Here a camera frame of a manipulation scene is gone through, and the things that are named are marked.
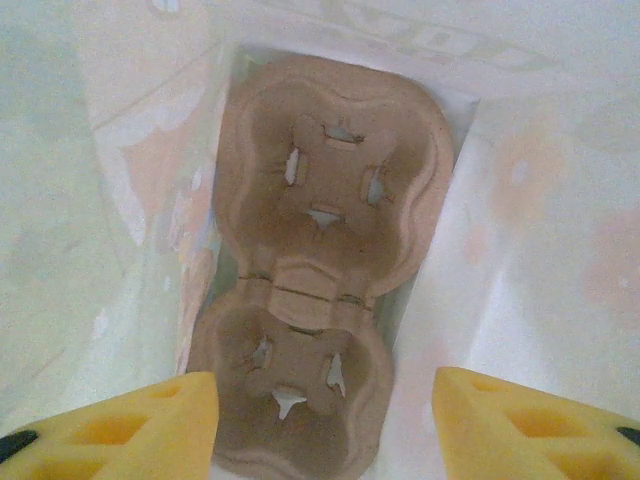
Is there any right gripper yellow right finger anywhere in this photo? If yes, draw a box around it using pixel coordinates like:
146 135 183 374
433 366 640 480

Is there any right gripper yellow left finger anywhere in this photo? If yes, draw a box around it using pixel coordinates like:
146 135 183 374
0 371 221 480

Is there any white printed paper bag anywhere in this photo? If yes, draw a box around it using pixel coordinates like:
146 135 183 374
0 0 640 480

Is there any brown pulp cup carrier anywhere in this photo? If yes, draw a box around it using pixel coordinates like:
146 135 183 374
187 53 455 480

